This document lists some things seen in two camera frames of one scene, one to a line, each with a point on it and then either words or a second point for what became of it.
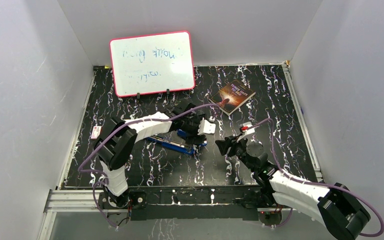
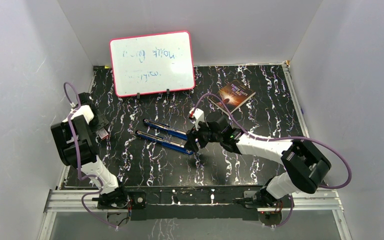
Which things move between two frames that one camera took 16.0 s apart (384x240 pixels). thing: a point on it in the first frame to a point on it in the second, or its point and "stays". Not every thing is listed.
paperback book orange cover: [231, 96] stays
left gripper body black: [191, 126] to [98, 123]
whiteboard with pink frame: [152, 64] stays
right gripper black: [223, 145] to [193, 135]
